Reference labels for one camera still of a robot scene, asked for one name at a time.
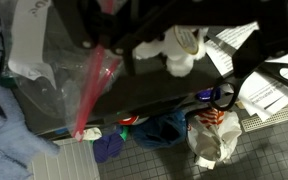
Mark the purple cloth on floor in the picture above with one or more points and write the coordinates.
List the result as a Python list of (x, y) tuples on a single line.
[(110, 145)]

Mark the dark blue plastic bag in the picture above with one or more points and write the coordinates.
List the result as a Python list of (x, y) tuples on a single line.
[(161, 131)]

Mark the white floor drain grate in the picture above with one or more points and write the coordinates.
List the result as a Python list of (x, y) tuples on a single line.
[(254, 123)]

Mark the white paper sheets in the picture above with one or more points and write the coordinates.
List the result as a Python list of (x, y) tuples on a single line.
[(265, 108)]

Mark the dark wooden cabinet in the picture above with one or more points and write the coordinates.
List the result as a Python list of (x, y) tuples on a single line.
[(151, 91)]

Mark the clear zip plastic bag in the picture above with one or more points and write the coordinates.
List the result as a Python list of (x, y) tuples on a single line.
[(60, 78)]

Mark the blue towel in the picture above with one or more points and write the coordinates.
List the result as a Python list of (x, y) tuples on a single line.
[(18, 145)]

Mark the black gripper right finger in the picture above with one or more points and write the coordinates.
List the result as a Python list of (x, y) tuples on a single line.
[(272, 18)]

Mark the white orange plastic bag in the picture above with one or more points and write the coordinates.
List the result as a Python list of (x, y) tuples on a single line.
[(212, 136)]

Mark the black scissors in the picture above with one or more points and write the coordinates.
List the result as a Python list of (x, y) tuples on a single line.
[(255, 86)]

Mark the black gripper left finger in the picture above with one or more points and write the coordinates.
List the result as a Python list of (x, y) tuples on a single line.
[(71, 13)]

